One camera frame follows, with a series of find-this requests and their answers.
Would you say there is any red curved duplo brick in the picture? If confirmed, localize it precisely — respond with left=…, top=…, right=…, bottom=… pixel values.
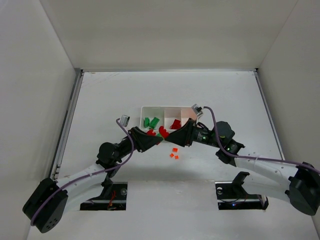
left=170, top=119, right=182, bottom=130

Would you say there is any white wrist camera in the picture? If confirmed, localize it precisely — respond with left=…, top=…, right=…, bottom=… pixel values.
left=119, top=114, right=130, bottom=127
left=191, top=104, right=203, bottom=118

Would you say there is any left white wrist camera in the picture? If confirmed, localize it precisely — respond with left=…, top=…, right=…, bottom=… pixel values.
left=119, top=114, right=130, bottom=127

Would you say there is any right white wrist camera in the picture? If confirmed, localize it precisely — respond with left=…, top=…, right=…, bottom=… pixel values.
left=191, top=104, right=203, bottom=118

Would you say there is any white three-compartment plastic bin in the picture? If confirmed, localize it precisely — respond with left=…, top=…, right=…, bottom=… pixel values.
left=139, top=106, right=198, bottom=132

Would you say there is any green curved duplo brick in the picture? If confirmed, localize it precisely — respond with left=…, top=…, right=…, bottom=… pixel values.
left=143, top=117, right=150, bottom=128

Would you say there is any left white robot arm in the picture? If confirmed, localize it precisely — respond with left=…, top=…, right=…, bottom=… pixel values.
left=22, top=127, right=163, bottom=233

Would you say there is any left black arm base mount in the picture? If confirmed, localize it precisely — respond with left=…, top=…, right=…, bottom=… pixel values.
left=79, top=176, right=128, bottom=211

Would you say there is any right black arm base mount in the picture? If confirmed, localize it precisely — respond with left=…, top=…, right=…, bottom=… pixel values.
left=215, top=171, right=269, bottom=211

